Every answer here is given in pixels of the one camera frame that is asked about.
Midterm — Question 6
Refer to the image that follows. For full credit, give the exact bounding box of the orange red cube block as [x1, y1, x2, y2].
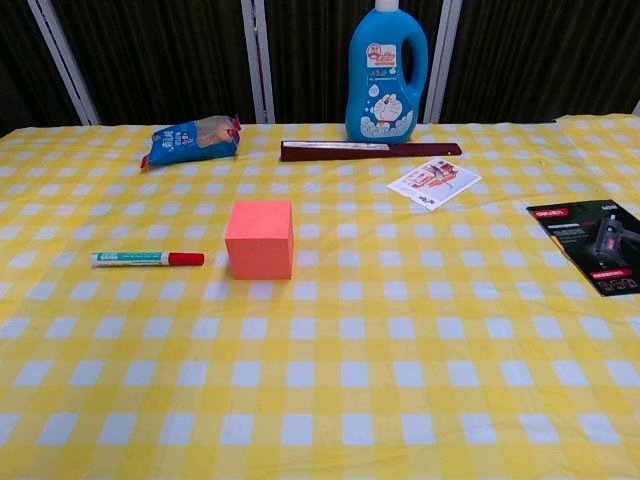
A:
[224, 200, 294, 281]

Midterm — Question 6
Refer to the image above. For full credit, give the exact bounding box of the red capped white marker pen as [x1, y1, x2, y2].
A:
[90, 251, 206, 268]

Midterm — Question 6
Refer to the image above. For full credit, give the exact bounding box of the yellow white checkered tablecloth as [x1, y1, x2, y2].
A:
[0, 113, 640, 480]

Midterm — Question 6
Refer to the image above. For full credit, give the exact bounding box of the white printed postcard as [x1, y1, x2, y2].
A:
[386, 156, 483, 212]

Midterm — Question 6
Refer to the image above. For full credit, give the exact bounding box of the blue detergent bottle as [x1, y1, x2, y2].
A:
[344, 0, 430, 144]

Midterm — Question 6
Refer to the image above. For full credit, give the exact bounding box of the blue snack bag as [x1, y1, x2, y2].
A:
[140, 114, 243, 170]

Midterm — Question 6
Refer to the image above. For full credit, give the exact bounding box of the black pleated curtain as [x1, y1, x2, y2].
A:
[0, 0, 640, 137]

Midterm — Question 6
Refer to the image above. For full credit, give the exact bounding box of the black glue gun card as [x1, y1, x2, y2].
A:
[526, 199, 640, 298]

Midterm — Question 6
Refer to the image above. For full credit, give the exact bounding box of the white metal frame post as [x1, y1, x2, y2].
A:
[27, 0, 101, 126]
[240, 0, 276, 125]
[422, 0, 464, 125]

